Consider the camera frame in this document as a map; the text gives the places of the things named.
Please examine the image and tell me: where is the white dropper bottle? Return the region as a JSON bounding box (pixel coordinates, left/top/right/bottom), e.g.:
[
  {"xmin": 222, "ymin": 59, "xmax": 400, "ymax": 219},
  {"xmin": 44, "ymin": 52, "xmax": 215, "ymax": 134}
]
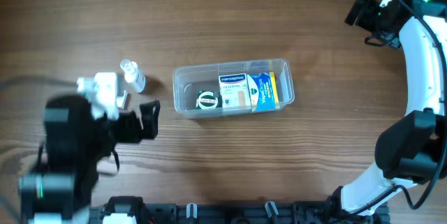
[{"xmin": 120, "ymin": 59, "xmax": 146, "ymax": 93}]

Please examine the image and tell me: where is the white Hansaplast plaster box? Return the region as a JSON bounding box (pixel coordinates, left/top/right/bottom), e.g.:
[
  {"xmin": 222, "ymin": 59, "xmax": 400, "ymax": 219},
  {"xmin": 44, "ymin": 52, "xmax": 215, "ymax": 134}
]
[{"xmin": 219, "ymin": 73, "xmax": 251, "ymax": 108}]

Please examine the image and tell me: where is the blue yellow VapoDrops packet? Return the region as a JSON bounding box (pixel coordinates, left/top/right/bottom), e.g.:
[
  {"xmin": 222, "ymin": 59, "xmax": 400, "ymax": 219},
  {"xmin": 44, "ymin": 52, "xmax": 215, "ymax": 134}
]
[{"xmin": 247, "ymin": 72, "xmax": 279, "ymax": 112}]

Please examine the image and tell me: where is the white green medicine box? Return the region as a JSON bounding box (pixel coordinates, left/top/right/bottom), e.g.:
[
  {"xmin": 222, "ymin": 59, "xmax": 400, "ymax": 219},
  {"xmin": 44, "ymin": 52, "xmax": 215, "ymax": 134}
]
[{"xmin": 115, "ymin": 90, "xmax": 129, "ymax": 110}]

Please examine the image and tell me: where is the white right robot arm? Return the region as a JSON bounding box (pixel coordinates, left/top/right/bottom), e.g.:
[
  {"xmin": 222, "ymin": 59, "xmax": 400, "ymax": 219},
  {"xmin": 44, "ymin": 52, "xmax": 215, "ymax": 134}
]
[{"xmin": 319, "ymin": 0, "xmax": 446, "ymax": 223}]

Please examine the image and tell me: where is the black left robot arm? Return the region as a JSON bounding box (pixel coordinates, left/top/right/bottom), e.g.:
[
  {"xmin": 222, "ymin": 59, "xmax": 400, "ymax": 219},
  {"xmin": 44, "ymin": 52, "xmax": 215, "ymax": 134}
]
[{"xmin": 18, "ymin": 95, "xmax": 161, "ymax": 223}]

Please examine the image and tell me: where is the clear plastic container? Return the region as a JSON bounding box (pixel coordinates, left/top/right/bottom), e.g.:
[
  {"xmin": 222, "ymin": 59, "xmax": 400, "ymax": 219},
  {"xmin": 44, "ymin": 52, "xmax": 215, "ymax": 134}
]
[{"xmin": 173, "ymin": 59, "xmax": 295, "ymax": 119}]

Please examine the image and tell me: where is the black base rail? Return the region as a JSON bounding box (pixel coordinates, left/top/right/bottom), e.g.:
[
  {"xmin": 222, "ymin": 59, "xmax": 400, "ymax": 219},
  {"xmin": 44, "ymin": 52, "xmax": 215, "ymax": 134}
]
[{"xmin": 89, "ymin": 201, "xmax": 388, "ymax": 224}]

